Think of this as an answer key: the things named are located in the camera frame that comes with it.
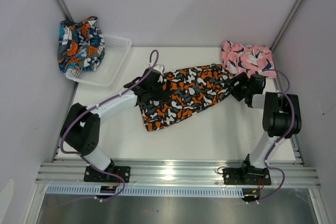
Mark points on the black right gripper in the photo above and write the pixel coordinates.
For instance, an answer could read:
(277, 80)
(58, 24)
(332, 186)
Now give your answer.
(242, 78)

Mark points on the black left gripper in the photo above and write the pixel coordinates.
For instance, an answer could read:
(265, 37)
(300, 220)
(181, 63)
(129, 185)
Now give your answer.
(163, 95)

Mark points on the orange camouflage shorts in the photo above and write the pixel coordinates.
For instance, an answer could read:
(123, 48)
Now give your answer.
(193, 90)

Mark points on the pink shark print shorts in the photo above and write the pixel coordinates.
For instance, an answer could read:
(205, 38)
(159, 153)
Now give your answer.
(249, 59)

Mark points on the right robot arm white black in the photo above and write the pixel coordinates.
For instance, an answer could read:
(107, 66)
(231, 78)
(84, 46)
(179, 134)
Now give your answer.
(281, 120)

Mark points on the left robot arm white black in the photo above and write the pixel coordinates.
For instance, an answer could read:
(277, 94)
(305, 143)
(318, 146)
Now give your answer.
(81, 128)

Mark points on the blue orange patterned shorts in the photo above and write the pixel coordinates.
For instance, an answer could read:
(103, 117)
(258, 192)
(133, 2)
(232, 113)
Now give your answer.
(81, 45)

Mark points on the white plastic basket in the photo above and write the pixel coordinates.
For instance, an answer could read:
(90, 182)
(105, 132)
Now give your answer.
(116, 52)

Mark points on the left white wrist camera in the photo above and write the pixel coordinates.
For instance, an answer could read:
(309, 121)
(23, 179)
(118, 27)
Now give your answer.
(157, 68)

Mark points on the aluminium mounting rail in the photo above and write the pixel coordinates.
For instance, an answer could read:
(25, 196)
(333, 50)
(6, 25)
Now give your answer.
(171, 173)

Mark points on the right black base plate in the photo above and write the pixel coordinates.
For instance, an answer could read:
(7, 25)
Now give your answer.
(246, 176)

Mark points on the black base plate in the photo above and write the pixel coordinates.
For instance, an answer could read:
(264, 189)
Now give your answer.
(92, 175)
(246, 176)

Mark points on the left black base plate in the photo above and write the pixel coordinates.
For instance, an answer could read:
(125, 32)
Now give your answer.
(92, 175)

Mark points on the white slotted cable duct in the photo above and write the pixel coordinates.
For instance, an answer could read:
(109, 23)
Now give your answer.
(96, 190)

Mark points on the right aluminium frame post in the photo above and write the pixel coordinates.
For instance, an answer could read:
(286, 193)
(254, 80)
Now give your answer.
(287, 23)

